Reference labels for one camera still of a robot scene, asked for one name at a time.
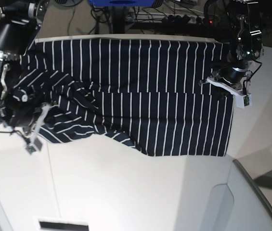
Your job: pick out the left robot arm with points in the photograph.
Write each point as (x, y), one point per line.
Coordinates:
(245, 40)

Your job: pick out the navy white striped t-shirt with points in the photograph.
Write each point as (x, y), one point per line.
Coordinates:
(145, 94)

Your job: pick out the power strip with red light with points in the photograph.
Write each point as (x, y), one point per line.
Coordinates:
(183, 19)

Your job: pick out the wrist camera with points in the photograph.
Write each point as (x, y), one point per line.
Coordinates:
(242, 101)
(33, 146)

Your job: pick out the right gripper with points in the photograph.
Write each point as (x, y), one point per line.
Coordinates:
(24, 119)

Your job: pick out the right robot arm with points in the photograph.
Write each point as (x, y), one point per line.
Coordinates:
(20, 21)

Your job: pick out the blue plastic bin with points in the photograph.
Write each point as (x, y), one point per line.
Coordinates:
(127, 3)

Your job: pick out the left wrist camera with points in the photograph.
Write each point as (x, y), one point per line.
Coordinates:
(242, 101)

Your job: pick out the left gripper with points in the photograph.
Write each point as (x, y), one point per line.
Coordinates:
(229, 80)

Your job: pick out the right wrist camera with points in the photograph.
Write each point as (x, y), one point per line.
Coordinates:
(33, 146)

